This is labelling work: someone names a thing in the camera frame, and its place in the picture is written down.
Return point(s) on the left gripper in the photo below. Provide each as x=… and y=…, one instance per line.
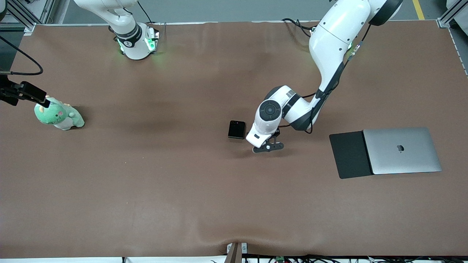
x=276, y=133

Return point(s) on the black phone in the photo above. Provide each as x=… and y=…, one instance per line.
x=236, y=130

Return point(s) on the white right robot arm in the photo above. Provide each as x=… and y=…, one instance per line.
x=128, y=40

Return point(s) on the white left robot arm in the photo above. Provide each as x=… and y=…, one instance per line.
x=329, y=40

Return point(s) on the black mouse pad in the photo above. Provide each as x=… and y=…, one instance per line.
x=349, y=155

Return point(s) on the green dinosaur plush toy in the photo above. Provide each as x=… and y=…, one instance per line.
x=55, y=117

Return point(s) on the brown table cover mat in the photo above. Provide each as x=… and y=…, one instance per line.
x=182, y=182

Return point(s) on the silver laptop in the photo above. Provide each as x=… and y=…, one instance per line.
x=402, y=160

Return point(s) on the aluminium frame profile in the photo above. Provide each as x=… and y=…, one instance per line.
x=29, y=28
x=448, y=18

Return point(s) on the metal table clamp bracket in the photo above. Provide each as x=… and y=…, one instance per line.
x=234, y=254

